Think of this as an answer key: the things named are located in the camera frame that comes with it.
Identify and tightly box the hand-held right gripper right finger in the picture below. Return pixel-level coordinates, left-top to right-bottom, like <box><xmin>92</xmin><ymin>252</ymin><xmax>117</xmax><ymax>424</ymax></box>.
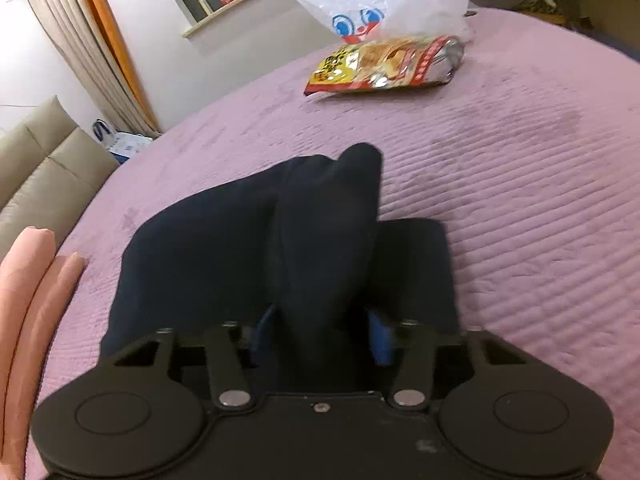
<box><xmin>369</xmin><ymin>310</ymin><xmax>533</xmax><ymax>408</ymax></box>

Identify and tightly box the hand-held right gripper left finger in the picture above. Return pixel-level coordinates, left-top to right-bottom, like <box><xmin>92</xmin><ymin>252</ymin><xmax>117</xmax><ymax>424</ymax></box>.
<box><xmin>107</xmin><ymin>307</ymin><xmax>278</xmax><ymax>408</ymax></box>

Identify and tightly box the black striped hoodie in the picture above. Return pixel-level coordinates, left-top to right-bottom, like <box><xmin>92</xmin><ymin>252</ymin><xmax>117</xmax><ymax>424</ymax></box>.
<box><xmin>100</xmin><ymin>142</ymin><xmax>463</xmax><ymax>396</ymax></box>

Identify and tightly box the purple quilted bed cover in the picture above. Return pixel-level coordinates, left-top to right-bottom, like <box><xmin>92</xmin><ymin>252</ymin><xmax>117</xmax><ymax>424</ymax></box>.
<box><xmin>20</xmin><ymin>2</ymin><xmax>640</xmax><ymax>480</ymax></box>

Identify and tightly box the folded pink quilt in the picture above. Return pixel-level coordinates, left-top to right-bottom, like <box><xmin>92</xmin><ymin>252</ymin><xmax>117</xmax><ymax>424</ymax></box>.
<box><xmin>0</xmin><ymin>227</ymin><xmax>88</xmax><ymax>480</ymax></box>

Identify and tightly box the white blue printed box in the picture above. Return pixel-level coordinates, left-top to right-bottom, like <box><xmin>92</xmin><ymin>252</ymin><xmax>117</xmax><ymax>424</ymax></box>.
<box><xmin>91</xmin><ymin>118</ymin><xmax>153</xmax><ymax>166</ymax></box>

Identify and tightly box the beige padded headboard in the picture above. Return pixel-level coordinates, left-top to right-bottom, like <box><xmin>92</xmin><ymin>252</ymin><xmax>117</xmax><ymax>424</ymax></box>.
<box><xmin>0</xmin><ymin>95</ymin><xmax>121</xmax><ymax>241</ymax></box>

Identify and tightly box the yellow red snack packet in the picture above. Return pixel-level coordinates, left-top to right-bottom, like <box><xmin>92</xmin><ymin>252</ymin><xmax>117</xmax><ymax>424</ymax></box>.
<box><xmin>303</xmin><ymin>35</ymin><xmax>466</xmax><ymax>97</ymax></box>

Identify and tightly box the beige orange curtain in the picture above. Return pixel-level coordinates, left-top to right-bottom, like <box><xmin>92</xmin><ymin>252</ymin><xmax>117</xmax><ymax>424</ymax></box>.
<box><xmin>20</xmin><ymin>0</ymin><xmax>161</xmax><ymax>138</ymax></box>

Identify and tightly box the white printed plastic bag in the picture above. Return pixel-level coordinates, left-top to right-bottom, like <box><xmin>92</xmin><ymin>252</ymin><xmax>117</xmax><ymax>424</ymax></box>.
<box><xmin>293</xmin><ymin>0</ymin><xmax>476</xmax><ymax>46</ymax></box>

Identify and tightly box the white windowsill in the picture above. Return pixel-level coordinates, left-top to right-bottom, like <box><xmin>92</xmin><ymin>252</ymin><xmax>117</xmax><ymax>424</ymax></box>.
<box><xmin>181</xmin><ymin>0</ymin><xmax>321</xmax><ymax>38</ymax></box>

